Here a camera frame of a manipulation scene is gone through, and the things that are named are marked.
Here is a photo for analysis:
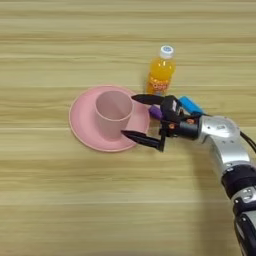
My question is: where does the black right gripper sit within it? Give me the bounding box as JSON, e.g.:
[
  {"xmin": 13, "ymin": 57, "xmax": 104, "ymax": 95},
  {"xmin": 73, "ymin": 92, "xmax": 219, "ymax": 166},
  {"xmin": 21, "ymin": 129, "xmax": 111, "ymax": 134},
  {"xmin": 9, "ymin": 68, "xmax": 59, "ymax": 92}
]
[{"xmin": 120, "ymin": 93, "xmax": 203, "ymax": 153}]

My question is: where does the pink plastic cup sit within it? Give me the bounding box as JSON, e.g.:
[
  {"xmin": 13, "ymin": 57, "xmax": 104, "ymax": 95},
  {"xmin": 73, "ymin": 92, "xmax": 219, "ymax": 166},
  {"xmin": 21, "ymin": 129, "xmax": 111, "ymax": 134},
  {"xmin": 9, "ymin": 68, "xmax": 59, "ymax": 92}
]
[{"xmin": 94, "ymin": 90, "xmax": 135, "ymax": 141}]

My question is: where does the orange juice bottle white cap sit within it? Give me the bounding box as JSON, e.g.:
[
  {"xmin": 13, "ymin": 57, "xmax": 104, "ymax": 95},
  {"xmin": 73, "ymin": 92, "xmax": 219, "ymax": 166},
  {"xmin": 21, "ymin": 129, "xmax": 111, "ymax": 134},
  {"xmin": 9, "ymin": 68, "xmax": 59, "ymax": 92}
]
[{"xmin": 145, "ymin": 45, "xmax": 177, "ymax": 97}]

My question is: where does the pink plastic plate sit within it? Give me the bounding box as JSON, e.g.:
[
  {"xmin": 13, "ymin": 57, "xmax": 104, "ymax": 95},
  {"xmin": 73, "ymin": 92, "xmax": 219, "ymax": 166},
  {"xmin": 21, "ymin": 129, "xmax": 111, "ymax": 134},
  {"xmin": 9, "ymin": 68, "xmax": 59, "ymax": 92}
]
[{"xmin": 68, "ymin": 84, "xmax": 151, "ymax": 153}]

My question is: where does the purple rectangular block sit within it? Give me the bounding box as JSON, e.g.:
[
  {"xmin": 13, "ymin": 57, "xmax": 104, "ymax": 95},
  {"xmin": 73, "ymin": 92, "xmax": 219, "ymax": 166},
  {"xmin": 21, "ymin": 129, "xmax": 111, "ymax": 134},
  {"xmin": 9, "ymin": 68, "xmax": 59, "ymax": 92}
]
[{"xmin": 148, "ymin": 104, "xmax": 164, "ymax": 121}]

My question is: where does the small black box white label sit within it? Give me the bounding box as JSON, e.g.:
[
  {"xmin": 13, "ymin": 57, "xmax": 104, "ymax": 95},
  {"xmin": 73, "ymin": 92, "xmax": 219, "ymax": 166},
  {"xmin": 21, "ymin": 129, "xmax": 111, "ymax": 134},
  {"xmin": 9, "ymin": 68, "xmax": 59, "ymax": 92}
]
[{"xmin": 165, "ymin": 95, "xmax": 184, "ymax": 122}]

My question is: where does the blue rectangular block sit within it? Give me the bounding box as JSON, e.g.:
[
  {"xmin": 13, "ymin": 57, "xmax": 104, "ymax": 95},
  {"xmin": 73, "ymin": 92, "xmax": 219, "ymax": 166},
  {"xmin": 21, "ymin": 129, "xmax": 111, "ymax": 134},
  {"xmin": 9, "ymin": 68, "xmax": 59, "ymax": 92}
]
[{"xmin": 178, "ymin": 95, "xmax": 206, "ymax": 117}]

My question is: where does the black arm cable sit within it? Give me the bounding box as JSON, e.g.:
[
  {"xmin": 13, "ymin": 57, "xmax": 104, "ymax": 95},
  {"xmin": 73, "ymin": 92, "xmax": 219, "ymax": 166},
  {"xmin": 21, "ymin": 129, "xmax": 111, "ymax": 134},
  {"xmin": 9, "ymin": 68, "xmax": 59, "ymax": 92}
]
[{"xmin": 239, "ymin": 131, "xmax": 256, "ymax": 154}]

